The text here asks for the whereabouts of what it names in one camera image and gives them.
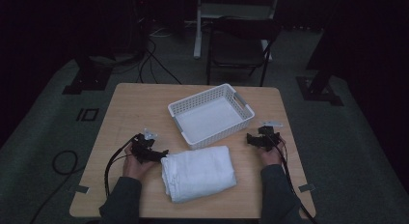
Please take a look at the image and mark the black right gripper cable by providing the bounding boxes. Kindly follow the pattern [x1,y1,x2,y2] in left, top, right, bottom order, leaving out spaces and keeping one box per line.
[269,133,319,224]

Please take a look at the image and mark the black folding chair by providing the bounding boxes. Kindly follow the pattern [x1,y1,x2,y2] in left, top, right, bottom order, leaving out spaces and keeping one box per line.
[205,16,283,88]

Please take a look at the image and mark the black stand base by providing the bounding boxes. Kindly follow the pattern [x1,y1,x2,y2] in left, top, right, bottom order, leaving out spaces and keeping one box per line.
[295,49,344,107]
[62,54,114,96]

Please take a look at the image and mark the person's right hand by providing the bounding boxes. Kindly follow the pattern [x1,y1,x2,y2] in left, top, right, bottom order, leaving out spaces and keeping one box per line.
[259,138,287,167]

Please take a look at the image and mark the white towel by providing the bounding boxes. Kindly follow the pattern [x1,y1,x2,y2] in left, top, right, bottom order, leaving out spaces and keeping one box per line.
[160,145,238,204]

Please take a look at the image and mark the black floor cables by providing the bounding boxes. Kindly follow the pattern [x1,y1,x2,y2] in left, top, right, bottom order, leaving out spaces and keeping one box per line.
[110,24,183,86]

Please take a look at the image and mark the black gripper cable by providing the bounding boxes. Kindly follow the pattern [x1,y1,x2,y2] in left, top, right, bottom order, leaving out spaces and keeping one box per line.
[269,133,319,224]
[103,135,138,198]

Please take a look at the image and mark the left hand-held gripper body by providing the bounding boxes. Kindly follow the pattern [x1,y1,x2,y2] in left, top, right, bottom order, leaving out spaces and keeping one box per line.
[130,128,159,164]

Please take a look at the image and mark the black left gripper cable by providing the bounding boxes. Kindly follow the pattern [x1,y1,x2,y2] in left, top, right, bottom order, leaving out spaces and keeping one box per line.
[103,135,138,198]

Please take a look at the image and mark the person's left hand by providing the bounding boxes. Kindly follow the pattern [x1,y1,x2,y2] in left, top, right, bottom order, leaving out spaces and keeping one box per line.
[122,142,162,181]

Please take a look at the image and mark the black looped floor cable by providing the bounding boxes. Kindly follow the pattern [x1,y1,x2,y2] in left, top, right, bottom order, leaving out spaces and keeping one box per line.
[29,150,87,224]

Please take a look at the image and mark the grey tape piece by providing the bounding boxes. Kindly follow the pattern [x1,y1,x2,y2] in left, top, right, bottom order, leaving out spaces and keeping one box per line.
[297,183,316,193]
[73,184,90,195]

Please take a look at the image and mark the white perforated plastic basket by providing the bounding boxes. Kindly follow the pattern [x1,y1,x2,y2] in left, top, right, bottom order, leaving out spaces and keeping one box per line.
[167,83,256,151]

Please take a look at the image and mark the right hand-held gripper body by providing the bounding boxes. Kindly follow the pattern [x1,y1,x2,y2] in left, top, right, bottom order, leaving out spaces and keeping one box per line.
[257,120,285,152]

